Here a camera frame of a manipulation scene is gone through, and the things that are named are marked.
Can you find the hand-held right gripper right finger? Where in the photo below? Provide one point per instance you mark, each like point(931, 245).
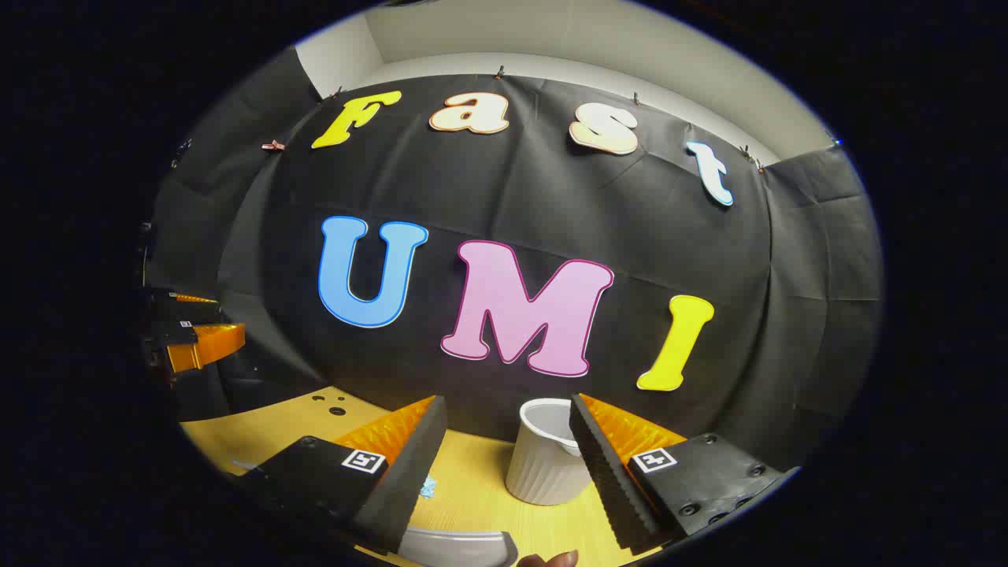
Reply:
point(606, 480)

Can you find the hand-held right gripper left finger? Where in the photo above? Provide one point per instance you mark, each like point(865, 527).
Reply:
point(405, 472)

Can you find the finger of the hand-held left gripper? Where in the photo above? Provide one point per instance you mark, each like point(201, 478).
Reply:
point(209, 342)
point(193, 298)

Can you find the light blue paper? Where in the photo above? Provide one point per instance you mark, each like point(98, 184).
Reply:
point(428, 488)

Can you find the white ribbed garbage bin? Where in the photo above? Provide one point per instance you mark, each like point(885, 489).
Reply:
point(543, 472)

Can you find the grey dustpan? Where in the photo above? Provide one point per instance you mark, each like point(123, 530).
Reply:
point(457, 547)

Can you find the yellow wooden desktop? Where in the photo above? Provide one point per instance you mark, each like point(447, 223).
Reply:
point(472, 488)

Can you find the small pink clip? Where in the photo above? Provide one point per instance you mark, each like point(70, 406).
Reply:
point(273, 146)

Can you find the black backdrop cloth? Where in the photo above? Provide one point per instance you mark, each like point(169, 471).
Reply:
point(630, 236)

